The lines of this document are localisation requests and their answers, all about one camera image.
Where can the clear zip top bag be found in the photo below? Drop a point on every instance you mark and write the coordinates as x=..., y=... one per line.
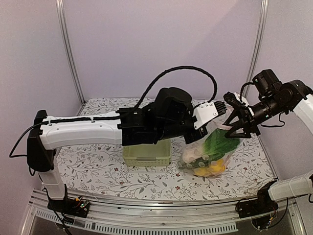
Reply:
x=211, y=126

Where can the aluminium corner post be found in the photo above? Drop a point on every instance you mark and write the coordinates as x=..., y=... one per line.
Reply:
x=68, y=50
x=259, y=37

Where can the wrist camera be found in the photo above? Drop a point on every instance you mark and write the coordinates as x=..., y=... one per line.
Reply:
x=233, y=100
x=207, y=111

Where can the left aluminium corner post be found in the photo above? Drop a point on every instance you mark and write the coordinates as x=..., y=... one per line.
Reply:
x=68, y=50

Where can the pale green perforated basket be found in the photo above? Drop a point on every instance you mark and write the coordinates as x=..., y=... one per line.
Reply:
x=147, y=155

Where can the dark green cucumber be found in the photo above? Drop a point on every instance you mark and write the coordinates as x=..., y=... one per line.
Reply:
x=197, y=163

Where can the right aluminium corner post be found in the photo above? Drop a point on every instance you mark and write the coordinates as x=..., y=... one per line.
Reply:
x=259, y=37

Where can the yellow lemon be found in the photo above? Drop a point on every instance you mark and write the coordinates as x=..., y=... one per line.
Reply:
x=215, y=169

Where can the green white bok choy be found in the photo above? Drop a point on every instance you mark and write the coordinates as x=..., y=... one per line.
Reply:
x=213, y=147

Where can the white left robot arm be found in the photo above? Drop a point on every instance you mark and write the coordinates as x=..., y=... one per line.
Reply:
x=125, y=126

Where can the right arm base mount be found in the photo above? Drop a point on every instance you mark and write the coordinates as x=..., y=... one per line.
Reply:
x=262, y=204

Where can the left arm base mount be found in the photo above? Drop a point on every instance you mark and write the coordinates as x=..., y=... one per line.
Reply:
x=78, y=207

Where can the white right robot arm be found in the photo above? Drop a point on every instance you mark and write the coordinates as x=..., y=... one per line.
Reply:
x=275, y=98

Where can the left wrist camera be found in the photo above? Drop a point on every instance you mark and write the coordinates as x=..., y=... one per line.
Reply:
x=207, y=111

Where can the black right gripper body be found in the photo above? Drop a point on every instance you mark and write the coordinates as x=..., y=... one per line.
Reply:
x=251, y=122

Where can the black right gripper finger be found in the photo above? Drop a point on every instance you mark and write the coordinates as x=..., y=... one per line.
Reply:
x=238, y=130
x=235, y=119

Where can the aluminium front rail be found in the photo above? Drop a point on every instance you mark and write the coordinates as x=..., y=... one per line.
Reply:
x=109, y=215

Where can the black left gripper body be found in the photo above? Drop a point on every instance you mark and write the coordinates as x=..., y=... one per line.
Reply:
x=172, y=130

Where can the floral tablecloth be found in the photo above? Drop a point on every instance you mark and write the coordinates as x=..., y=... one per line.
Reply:
x=100, y=168

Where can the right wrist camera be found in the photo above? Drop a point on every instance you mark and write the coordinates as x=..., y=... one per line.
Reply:
x=233, y=100

